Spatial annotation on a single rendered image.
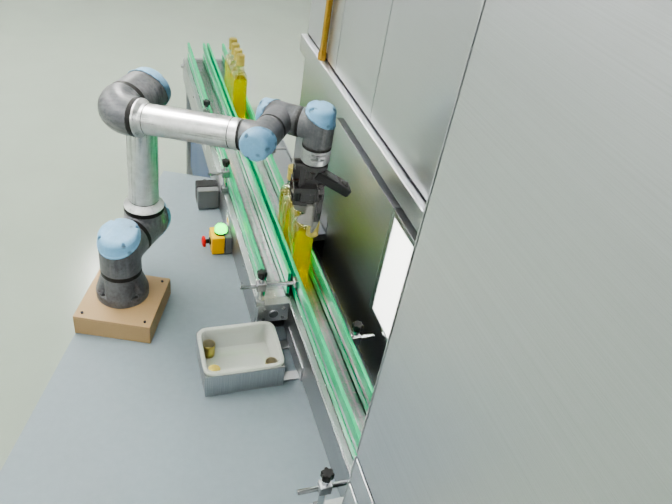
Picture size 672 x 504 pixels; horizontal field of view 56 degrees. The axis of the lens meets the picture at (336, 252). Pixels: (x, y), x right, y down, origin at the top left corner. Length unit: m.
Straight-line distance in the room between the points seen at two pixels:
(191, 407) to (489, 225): 1.34
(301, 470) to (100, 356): 0.66
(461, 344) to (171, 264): 1.68
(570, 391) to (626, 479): 0.07
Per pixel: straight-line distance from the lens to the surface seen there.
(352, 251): 1.84
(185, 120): 1.53
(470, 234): 0.56
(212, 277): 2.13
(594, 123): 0.44
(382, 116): 1.67
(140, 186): 1.86
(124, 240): 1.82
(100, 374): 1.87
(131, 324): 1.90
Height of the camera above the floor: 2.16
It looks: 38 degrees down
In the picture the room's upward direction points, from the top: 10 degrees clockwise
